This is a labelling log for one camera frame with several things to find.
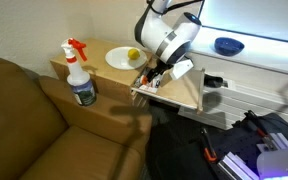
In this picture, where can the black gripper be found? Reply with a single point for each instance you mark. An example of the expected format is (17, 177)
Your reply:
(164, 68)

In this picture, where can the small orange-label pill bottle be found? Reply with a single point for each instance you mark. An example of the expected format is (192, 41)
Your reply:
(145, 80)

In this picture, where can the spray bottle with red trigger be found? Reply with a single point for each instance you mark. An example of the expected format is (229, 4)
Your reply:
(80, 83)

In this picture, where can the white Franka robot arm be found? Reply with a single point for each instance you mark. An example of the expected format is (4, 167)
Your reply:
(164, 33)

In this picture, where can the aluminium robot base rails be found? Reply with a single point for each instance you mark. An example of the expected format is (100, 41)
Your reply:
(237, 165)

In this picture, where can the dark blue bowl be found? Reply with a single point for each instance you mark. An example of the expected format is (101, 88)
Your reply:
(229, 46)

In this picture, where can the yellow lemon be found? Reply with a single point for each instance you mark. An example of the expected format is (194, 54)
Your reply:
(133, 53)

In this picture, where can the white round plate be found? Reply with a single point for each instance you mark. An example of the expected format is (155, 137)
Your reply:
(117, 56)

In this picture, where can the light wooden nightstand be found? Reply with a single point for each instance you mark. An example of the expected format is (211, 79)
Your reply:
(97, 71)

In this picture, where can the small black bundle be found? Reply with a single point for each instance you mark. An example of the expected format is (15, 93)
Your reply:
(214, 81)

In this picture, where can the black base mat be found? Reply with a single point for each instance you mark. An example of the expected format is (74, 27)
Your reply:
(237, 140)

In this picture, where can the white window sill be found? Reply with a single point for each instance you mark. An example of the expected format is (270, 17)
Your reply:
(267, 56)

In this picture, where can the red and black clamp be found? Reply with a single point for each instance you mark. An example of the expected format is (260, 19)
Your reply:
(260, 131)

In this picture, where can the brown leather sofa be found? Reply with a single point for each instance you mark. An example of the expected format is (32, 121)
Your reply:
(34, 133)

